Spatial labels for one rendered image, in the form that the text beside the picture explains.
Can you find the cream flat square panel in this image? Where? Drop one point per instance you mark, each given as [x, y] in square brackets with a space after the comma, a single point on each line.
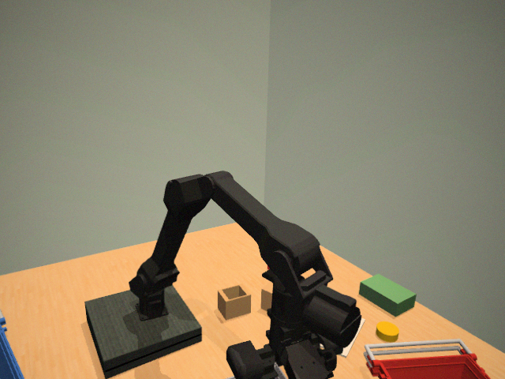
[346, 350]

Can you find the green rectangular block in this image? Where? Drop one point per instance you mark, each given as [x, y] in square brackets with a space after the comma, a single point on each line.
[387, 295]

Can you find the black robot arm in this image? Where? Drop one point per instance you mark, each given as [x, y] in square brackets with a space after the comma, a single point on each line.
[287, 249]

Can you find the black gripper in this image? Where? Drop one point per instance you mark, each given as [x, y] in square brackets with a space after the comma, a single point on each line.
[248, 363]

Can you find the yellow short cylinder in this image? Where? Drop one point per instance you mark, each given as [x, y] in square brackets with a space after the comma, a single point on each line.
[386, 331]

